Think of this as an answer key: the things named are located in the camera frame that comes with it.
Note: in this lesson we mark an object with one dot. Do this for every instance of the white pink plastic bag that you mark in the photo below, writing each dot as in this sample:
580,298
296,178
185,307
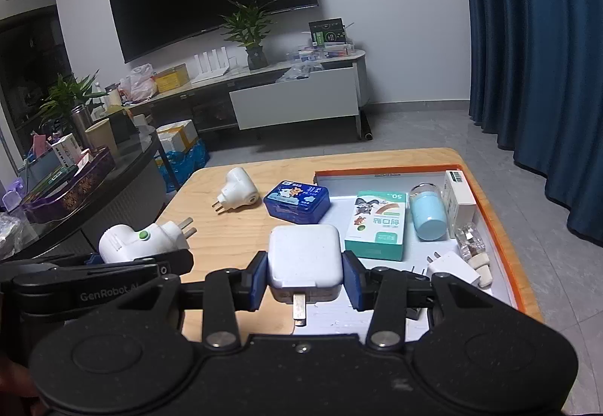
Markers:
139,85

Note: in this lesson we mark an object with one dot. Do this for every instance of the steel thermos cup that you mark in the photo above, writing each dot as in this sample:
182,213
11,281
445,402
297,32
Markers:
81,120

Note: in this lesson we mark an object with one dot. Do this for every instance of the potted plant on side table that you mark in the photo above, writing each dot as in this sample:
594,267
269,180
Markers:
66,94

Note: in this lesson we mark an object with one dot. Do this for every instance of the white plug device green button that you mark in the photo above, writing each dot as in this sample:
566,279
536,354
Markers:
121,243

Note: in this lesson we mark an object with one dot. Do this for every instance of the white grey tv console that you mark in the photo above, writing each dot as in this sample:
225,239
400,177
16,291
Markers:
246,99

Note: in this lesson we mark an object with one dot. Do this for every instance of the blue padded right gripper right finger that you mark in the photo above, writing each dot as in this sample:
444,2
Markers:
383,291

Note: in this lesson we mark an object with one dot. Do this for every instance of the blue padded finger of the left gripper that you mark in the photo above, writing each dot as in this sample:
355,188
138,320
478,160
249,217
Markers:
95,259

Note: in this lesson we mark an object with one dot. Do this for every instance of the white rectangular power adapter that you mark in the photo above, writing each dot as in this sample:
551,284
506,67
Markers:
452,263

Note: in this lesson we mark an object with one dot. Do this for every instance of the dark blue curtain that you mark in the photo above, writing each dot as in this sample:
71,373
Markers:
536,83

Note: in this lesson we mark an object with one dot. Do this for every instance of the teal white bandage box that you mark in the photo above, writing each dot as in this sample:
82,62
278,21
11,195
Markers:
377,226

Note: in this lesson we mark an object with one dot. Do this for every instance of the potted bamboo plant on console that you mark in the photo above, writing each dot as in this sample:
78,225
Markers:
248,25

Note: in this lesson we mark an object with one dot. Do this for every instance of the orange rimmed white tray box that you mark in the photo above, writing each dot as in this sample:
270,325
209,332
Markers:
338,316

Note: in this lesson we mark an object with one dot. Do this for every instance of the person's left hand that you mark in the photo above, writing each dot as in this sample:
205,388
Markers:
17,382

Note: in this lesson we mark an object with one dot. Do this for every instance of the light blue toothpick jar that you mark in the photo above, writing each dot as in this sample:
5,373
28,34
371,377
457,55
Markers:
428,212

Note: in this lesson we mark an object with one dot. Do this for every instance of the white plug-in device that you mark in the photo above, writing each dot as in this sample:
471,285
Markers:
238,191

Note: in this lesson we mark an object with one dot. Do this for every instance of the dark glass side table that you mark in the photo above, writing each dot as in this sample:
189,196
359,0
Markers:
133,194

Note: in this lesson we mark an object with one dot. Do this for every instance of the small white barcode box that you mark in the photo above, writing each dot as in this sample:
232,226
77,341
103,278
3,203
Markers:
459,202

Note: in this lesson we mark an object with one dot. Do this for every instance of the white square charger cube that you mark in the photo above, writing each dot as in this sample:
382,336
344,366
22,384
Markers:
305,267

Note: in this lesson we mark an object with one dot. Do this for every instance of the cardboard boxes in blue bag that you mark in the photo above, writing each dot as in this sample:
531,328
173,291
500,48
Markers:
184,149

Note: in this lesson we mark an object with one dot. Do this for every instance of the purple decorated tin tray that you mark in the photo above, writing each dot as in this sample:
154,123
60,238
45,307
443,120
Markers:
60,204

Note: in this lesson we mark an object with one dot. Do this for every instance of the white wifi router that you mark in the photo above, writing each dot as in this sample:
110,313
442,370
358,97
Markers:
211,64

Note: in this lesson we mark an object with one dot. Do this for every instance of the yellow cardboard box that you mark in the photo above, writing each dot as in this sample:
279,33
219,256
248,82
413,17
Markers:
171,78

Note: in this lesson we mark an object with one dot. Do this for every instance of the blue tin box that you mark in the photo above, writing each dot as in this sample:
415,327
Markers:
298,203

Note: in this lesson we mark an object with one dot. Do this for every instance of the beige paper box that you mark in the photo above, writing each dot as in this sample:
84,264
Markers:
100,135

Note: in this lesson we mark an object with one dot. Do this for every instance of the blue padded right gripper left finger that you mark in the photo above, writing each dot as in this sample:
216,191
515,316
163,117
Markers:
227,292

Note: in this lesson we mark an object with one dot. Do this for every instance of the dark green display box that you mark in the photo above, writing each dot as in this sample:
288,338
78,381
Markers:
327,32

